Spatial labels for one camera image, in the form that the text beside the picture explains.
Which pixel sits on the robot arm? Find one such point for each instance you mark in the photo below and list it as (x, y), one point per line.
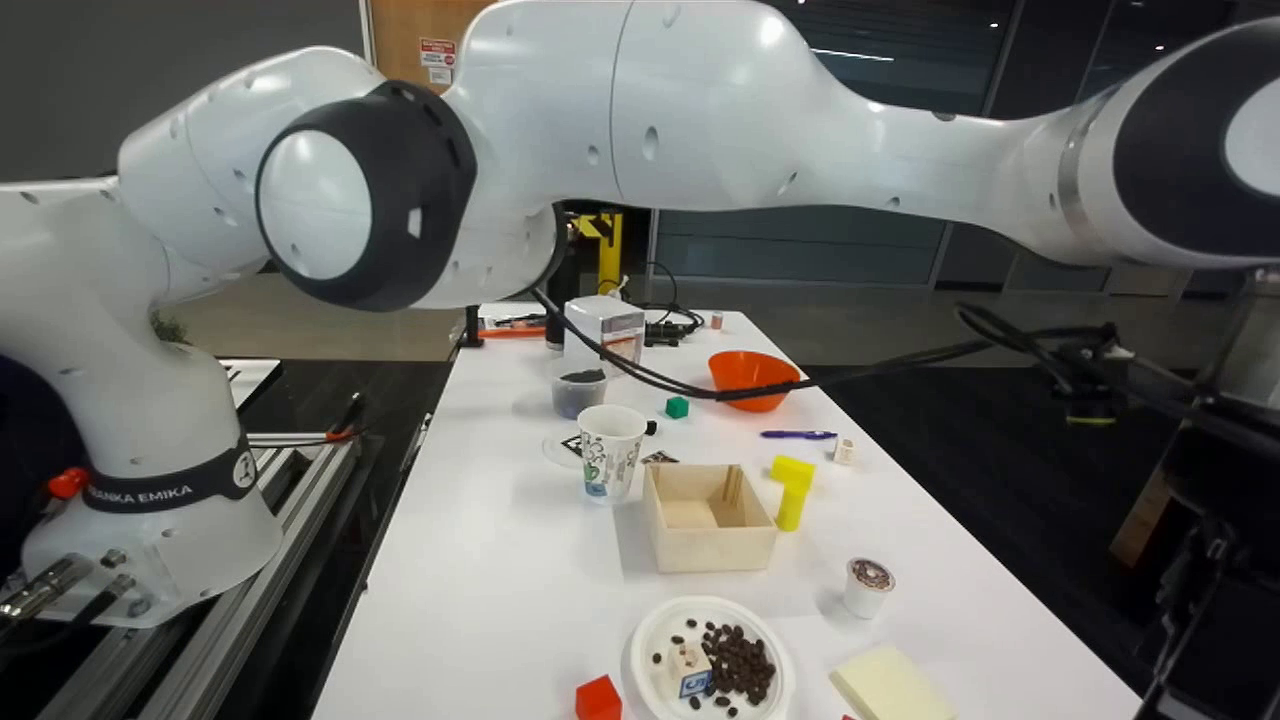
(700, 110)

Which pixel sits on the folded pale yellow tissue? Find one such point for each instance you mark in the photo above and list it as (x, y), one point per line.
(885, 688)

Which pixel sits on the clear white box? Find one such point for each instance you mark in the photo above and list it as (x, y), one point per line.
(600, 320)

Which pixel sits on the small green cube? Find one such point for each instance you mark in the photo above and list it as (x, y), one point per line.
(677, 407)

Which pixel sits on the clear cup with dark contents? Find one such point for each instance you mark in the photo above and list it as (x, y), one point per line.
(578, 392)

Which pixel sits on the printed paper cup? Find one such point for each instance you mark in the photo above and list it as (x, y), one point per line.
(611, 455)

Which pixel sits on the black patterned card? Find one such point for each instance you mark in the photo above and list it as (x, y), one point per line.
(660, 458)

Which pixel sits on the orange plastic bowl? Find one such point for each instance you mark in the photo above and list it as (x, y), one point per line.
(750, 372)

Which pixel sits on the orange marker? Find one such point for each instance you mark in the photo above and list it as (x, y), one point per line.
(510, 332)

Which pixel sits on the blue pen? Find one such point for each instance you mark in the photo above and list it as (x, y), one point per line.
(795, 435)

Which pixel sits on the yellow plastic block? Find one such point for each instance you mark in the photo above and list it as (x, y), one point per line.
(792, 485)

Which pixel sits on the square wooden box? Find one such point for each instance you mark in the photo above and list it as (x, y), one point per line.
(710, 548)

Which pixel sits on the white paper plate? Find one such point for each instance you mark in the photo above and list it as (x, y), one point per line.
(655, 640)

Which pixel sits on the white lettered cube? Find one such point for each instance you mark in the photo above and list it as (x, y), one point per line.
(688, 668)

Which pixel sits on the heap of coffee beans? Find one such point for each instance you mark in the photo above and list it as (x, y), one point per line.
(740, 660)

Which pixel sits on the white coffee pod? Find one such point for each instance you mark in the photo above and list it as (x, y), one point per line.
(868, 590)

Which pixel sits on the red cube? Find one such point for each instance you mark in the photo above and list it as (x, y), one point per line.
(598, 700)

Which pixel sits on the red tipped tool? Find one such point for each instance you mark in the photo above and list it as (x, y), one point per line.
(300, 438)

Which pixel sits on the red and white sign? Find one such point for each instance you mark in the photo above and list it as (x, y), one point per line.
(438, 55)

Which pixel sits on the white patterned board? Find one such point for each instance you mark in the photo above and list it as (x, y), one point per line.
(250, 375)

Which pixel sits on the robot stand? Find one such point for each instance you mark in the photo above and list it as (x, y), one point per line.
(300, 560)

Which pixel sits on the wooden door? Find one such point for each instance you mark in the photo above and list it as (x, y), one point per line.
(400, 40)

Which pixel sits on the black tripod stand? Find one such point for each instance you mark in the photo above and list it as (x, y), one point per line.
(1215, 470)

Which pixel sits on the yellow post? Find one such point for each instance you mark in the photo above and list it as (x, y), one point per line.
(609, 255)

